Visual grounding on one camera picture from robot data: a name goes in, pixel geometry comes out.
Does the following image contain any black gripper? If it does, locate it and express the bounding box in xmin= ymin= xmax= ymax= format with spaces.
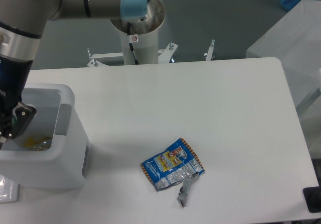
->
xmin=1 ymin=56 xmax=37 ymax=147

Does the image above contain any blue foil snack wrapper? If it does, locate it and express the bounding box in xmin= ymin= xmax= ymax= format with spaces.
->
xmin=140 ymin=138 xmax=205 ymax=207

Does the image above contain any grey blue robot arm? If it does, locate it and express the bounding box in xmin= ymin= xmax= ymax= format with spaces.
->
xmin=1 ymin=0 xmax=149 ymax=143

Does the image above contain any yellow trash inside bin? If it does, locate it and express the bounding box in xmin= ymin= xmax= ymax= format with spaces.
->
xmin=22 ymin=137 xmax=52 ymax=151

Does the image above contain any white trash can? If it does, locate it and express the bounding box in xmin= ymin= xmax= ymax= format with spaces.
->
xmin=1 ymin=83 xmax=89 ymax=188

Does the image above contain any clear plastic item under bin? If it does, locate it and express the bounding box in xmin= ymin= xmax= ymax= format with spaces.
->
xmin=0 ymin=175 xmax=20 ymax=204

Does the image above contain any translucent white box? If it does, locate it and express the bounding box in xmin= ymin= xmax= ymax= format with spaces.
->
xmin=246 ymin=0 xmax=320 ymax=160

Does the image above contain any black device at table edge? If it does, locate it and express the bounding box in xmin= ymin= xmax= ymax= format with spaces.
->
xmin=303 ymin=186 xmax=320 ymax=213

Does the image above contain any white pedestal base frame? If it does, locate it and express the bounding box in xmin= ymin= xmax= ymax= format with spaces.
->
xmin=86 ymin=39 xmax=216 ymax=68

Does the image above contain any black cable on pedestal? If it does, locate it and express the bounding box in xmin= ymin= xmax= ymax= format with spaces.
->
xmin=126 ymin=22 xmax=139 ymax=65

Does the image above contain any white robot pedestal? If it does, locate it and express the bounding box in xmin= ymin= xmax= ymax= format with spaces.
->
xmin=111 ymin=0 xmax=165 ymax=58

